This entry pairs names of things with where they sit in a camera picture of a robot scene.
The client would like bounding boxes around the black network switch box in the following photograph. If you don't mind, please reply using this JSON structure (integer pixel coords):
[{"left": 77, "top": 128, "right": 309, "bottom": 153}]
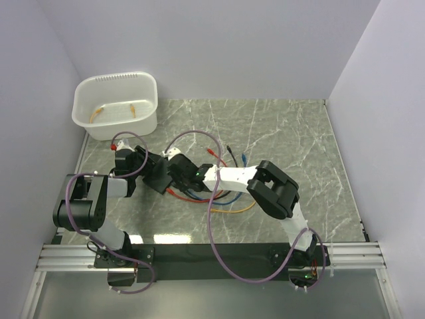
[{"left": 142, "top": 157, "right": 173, "bottom": 195}]

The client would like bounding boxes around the red ethernet cable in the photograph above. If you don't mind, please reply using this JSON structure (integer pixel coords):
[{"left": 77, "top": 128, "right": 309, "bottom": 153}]
[{"left": 165, "top": 147, "right": 228, "bottom": 202}]

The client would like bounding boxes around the black ethernet cable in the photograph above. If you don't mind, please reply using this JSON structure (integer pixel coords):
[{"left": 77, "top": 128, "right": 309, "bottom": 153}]
[{"left": 172, "top": 144, "right": 240, "bottom": 200}]

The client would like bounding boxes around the blue ethernet cable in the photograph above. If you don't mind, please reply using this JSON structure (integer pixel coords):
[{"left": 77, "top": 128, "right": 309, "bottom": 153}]
[{"left": 185, "top": 152, "right": 248, "bottom": 204}]

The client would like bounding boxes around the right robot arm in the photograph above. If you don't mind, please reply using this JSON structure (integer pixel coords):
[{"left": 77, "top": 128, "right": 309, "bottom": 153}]
[{"left": 167, "top": 154, "right": 317, "bottom": 265}]

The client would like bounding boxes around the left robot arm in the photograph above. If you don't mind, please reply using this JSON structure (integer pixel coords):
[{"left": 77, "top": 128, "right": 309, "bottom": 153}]
[{"left": 52, "top": 146, "right": 171, "bottom": 267}]

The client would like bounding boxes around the white plastic tub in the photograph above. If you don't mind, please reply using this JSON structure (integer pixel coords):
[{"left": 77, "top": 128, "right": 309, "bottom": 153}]
[{"left": 72, "top": 72, "right": 158, "bottom": 141}]

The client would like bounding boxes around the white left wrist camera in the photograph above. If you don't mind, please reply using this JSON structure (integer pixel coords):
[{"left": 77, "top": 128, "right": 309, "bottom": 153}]
[{"left": 110, "top": 138, "right": 133, "bottom": 152}]

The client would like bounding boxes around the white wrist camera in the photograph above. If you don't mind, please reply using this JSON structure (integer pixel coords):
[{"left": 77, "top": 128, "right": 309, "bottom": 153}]
[
  {"left": 110, "top": 138, "right": 133, "bottom": 152},
  {"left": 161, "top": 147, "right": 181, "bottom": 160}
]

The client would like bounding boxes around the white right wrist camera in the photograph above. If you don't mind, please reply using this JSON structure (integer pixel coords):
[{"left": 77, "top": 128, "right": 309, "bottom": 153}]
[{"left": 161, "top": 147, "right": 181, "bottom": 160}]

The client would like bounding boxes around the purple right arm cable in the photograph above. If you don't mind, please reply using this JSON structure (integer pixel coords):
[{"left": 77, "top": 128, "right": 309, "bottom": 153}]
[{"left": 164, "top": 129, "right": 328, "bottom": 293}]

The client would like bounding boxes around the yellow ethernet cable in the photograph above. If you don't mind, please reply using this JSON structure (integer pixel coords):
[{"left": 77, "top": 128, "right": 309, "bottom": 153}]
[{"left": 209, "top": 198, "right": 257, "bottom": 213}]

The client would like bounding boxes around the orange cable in tub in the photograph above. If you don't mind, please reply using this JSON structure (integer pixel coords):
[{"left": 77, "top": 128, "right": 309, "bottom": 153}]
[{"left": 88, "top": 103, "right": 137, "bottom": 124}]

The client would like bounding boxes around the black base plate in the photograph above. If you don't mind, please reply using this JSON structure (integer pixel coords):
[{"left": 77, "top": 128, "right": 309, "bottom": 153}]
[{"left": 94, "top": 243, "right": 331, "bottom": 286}]

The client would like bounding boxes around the aluminium rail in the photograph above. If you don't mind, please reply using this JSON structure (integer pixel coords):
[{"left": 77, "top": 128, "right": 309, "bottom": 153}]
[{"left": 36, "top": 242, "right": 386, "bottom": 272}]

